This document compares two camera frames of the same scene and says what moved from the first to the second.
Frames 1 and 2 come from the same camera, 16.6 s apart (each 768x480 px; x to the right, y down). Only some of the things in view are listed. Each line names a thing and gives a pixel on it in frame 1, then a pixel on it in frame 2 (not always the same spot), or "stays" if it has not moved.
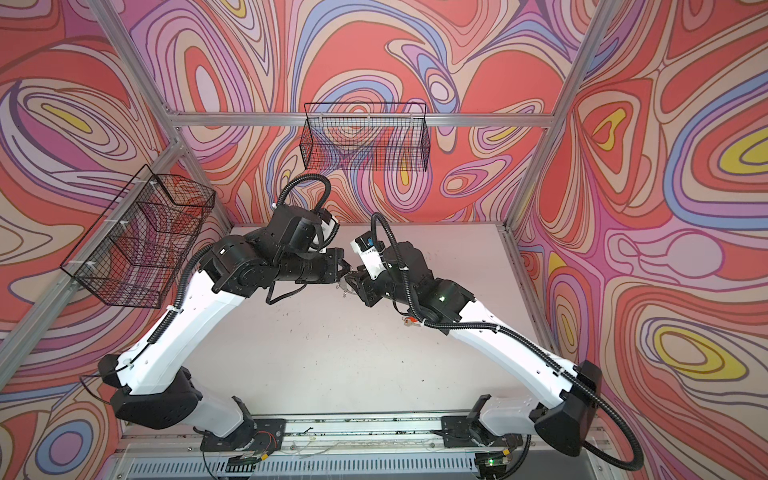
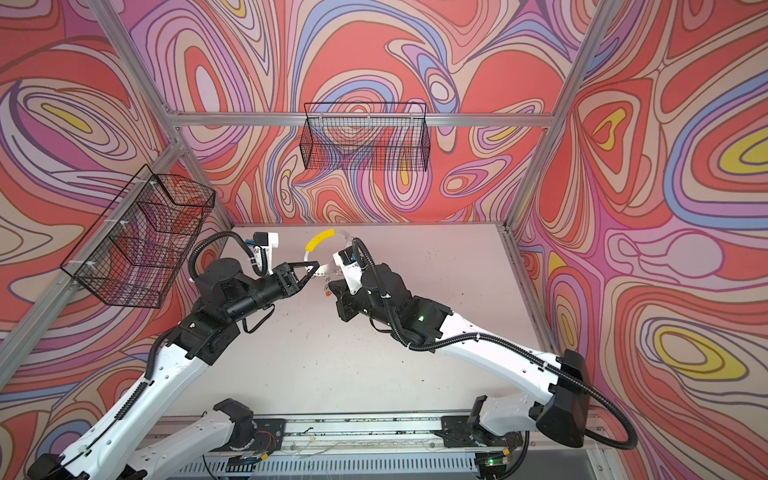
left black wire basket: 138,248 stays
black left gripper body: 332,262 to 283,282
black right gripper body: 377,289 to 350,303
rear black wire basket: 366,136 stays
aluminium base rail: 360,446 stays
